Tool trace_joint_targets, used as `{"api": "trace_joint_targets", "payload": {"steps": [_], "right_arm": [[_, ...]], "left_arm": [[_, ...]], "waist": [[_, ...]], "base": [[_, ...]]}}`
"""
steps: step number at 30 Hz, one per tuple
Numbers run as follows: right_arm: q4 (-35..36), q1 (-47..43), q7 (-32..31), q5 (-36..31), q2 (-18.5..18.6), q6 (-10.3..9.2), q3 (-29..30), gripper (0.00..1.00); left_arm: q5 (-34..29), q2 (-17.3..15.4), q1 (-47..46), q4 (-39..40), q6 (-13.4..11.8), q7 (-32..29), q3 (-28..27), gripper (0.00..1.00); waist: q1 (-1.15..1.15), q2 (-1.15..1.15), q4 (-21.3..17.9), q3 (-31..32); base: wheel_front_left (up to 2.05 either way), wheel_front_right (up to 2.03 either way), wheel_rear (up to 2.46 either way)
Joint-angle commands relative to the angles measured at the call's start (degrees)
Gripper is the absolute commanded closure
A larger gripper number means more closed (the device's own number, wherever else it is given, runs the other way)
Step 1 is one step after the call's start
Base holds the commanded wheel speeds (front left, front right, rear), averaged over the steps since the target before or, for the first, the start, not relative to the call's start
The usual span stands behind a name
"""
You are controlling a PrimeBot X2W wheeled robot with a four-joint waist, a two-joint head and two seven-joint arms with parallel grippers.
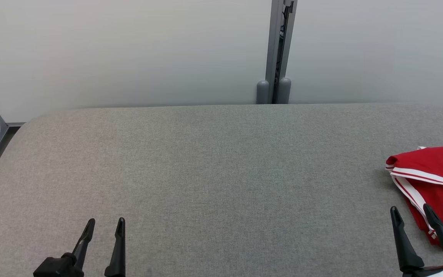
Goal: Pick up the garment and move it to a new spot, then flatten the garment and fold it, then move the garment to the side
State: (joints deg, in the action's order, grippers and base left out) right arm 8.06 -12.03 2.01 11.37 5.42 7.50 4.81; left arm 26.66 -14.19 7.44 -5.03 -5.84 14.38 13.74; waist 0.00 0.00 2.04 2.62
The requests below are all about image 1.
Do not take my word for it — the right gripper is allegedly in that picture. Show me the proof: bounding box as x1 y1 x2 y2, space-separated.
390 203 443 277

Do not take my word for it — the grey metal partition post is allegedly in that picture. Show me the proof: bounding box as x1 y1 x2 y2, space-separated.
265 0 298 104

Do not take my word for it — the red basketball jersey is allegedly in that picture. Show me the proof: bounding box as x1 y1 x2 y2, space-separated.
385 145 443 247

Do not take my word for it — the grey cylindrical post cap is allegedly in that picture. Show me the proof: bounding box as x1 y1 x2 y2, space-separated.
256 80 270 105
277 77 292 104

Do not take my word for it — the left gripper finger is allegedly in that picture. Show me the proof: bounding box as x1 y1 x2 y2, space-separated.
72 218 96 268
104 217 126 277

